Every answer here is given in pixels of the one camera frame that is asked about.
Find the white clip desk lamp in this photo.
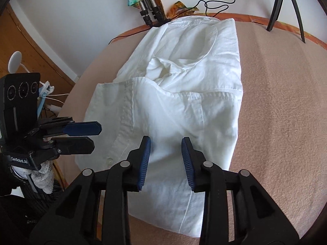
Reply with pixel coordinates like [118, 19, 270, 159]
[8, 51, 54, 98]

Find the white long-sleeve shirt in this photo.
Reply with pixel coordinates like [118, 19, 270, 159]
[75, 16, 243, 237]

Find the black mini tripod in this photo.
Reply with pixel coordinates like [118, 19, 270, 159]
[266, 0, 306, 43]

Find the left hand white glove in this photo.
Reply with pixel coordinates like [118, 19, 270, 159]
[12, 160, 54, 194]

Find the folded tripod with colourful cloth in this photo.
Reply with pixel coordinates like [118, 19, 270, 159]
[127, 0, 171, 28]

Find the white lamp cable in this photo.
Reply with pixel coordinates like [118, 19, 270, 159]
[38, 92, 70, 115]

